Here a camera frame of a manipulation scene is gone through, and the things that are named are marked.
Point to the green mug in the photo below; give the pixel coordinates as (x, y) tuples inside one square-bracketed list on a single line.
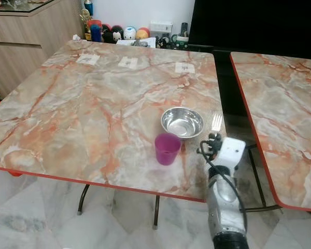
[(180, 42)]

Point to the black metal table frame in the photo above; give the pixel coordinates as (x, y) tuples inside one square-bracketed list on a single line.
[(258, 176)]

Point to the white paper label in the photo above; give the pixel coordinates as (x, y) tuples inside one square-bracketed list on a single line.
[(87, 59), (128, 63), (184, 68)]

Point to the orange round toy figure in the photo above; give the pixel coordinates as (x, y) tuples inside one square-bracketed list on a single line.
[(143, 33)]

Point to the black mouse toy figure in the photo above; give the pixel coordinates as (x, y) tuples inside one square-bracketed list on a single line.
[(112, 33)]

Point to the gold trophy figurine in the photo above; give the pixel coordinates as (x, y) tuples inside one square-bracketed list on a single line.
[(85, 22)]

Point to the black remote control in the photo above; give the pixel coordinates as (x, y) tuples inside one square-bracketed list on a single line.
[(184, 29)]

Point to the silver metal fork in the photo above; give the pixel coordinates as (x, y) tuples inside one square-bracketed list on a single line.
[(216, 122)]

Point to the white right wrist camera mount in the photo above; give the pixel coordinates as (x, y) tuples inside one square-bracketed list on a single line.
[(232, 151)]

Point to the black television screen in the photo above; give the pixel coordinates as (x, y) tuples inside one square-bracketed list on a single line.
[(254, 23)]

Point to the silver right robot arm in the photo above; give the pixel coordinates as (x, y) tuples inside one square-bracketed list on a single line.
[(225, 207)]

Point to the blue bottle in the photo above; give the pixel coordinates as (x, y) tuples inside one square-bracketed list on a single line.
[(88, 7)]

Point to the wooden cabinet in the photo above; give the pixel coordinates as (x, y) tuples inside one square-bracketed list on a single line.
[(31, 44)]

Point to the black metal table leg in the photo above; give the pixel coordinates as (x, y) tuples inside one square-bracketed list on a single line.
[(83, 198), (156, 211)]

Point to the white wall socket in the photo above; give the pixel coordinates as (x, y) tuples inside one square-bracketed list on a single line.
[(160, 27)]

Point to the blue and red toy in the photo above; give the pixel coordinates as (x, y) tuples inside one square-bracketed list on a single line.
[(96, 32)]

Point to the stainless steel bowl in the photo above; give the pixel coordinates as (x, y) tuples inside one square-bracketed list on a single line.
[(182, 122)]

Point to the white round toy figure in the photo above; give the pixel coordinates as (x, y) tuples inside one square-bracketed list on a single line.
[(129, 33)]

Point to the purple plastic cup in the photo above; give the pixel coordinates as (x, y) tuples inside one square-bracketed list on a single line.
[(167, 150)]

